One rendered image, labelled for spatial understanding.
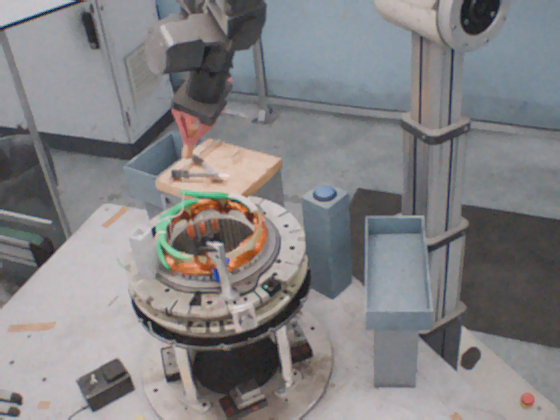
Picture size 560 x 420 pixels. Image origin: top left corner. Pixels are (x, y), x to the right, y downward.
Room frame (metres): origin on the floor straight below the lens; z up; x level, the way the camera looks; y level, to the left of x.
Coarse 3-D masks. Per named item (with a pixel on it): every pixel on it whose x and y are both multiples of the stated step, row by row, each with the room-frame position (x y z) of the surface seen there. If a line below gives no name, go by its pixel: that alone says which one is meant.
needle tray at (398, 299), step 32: (384, 224) 1.00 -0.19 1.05; (416, 224) 0.99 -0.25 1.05; (384, 256) 0.94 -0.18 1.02; (416, 256) 0.92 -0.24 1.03; (384, 288) 0.85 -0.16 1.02; (416, 288) 0.84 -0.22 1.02; (384, 320) 0.76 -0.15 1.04; (416, 320) 0.75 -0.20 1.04; (384, 352) 0.83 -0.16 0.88; (416, 352) 0.82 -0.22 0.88; (384, 384) 0.83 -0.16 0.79
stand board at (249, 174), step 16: (208, 144) 1.34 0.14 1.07; (224, 144) 1.33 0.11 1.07; (208, 160) 1.27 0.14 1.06; (224, 160) 1.26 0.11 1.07; (240, 160) 1.26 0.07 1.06; (256, 160) 1.25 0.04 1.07; (272, 160) 1.24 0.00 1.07; (224, 176) 1.20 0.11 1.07; (240, 176) 1.19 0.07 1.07; (256, 176) 1.19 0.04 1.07; (176, 192) 1.18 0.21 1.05; (240, 192) 1.13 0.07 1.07
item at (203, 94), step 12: (192, 72) 0.90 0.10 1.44; (204, 72) 0.89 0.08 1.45; (216, 72) 0.89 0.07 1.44; (228, 72) 0.91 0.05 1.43; (192, 84) 0.90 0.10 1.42; (204, 84) 0.89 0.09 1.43; (216, 84) 0.89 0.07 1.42; (228, 84) 0.95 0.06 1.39; (180, 96) 0.90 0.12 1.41; (192, 96) 0.90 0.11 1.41; (204, 96) 0.89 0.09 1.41; (216, 96) 0.90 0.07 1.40; (180, 108) 0.88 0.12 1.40; (192, 108) 0.87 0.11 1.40; (204, 108) 0.88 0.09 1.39; (216, 108) 0.89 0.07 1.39; (204, 120) 0.87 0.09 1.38
